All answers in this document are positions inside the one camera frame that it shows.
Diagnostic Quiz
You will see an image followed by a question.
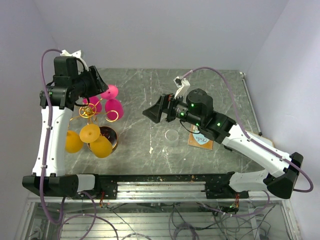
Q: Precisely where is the gold wire glass rack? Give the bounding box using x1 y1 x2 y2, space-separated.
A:
69 96 118 151

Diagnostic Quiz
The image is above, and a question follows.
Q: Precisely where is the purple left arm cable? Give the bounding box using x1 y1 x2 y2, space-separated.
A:
39 48 118 240

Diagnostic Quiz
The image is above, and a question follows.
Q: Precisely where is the pink wine glass back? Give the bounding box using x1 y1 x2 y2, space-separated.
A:
89 96 102 114

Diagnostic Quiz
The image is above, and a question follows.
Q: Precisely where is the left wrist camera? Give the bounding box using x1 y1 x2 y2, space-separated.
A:
60 49 82 59

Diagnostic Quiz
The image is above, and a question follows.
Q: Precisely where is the white board yellow frame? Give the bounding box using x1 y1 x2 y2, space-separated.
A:
247 131 274 147

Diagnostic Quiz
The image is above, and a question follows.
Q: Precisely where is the yellow wine glass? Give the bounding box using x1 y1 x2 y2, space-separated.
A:
65 130 84 154
79 123 113 158

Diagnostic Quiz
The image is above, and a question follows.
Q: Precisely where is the clear wine glass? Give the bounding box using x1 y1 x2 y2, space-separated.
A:
164 129 179 147

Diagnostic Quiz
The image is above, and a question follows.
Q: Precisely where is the yellow wine glass left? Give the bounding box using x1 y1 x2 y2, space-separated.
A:
65 130 84 154

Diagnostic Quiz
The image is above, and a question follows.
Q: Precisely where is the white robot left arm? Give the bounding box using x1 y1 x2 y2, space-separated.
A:
22 54 108 199

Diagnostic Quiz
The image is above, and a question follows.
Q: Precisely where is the pink wine glass front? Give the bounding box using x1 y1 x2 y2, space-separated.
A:
100 84 124 122

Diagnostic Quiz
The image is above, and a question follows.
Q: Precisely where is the pink wine glass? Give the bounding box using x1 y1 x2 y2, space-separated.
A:
100 84 124 122
89 96 102 114

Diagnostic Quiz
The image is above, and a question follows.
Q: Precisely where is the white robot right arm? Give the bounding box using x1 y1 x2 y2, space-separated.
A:
142 88 304 199

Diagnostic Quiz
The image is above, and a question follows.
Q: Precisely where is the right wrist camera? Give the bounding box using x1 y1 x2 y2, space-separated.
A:
173 76 191 99

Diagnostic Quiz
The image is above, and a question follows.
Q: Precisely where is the aluminium mounting rail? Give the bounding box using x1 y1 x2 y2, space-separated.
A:
22 172 291 203

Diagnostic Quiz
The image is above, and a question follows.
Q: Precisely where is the yellow wine glass front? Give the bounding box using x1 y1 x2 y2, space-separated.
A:
79 123 113 158

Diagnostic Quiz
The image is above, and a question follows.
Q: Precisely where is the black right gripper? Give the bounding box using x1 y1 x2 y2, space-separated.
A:
143 90 204 128

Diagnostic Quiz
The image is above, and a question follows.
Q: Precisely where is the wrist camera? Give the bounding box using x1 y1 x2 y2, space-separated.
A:
60 49 82 59
173 76 191 99

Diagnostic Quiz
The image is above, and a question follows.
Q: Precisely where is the wooden picture card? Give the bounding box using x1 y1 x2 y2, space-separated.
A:
187 125 214 150

